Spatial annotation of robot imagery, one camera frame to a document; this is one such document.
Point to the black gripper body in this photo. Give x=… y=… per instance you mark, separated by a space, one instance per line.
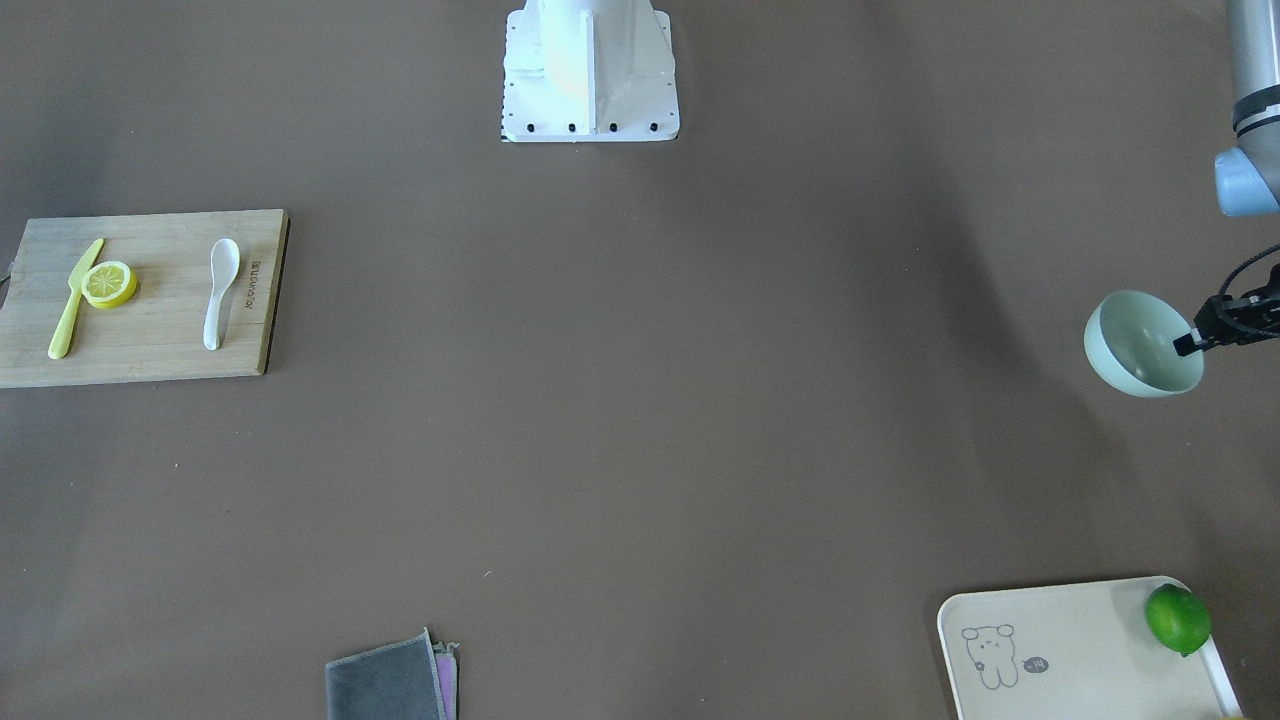
x=1236 y=318

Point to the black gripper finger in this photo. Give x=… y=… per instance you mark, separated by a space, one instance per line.
x=1201 y=338

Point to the mint green bowl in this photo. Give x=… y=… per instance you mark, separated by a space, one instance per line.
x=1130 y=343

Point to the white ceramic spoon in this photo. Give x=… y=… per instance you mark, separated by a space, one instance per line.
x=225 y=262

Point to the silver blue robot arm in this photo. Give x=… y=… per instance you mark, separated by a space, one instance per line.
x=1246 y=180

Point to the green lime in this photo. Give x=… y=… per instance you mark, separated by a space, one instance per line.
x=1178 y=619

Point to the beige rabbit serving tray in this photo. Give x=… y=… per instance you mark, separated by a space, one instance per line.
x=1074 y=651

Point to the grey folded cloth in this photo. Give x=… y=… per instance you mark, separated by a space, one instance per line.
x=413 y=679

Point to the wooden cutting board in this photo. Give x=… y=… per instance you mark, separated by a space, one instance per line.
x=158 y=335

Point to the halved lemon slice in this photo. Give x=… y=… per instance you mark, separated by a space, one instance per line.
x=108 y=285

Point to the yellow plastic knife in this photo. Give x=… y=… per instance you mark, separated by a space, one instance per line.
x=59 y=344

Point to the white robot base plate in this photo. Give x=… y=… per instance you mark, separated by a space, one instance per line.
x=589 y=71

